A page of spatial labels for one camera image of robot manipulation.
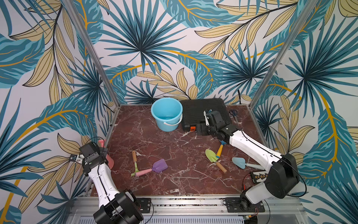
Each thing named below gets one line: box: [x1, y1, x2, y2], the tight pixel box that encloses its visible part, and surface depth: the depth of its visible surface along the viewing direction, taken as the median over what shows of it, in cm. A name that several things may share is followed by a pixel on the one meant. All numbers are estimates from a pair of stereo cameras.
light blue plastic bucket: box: [151, 97, 184, 133], surface depth 98 cm
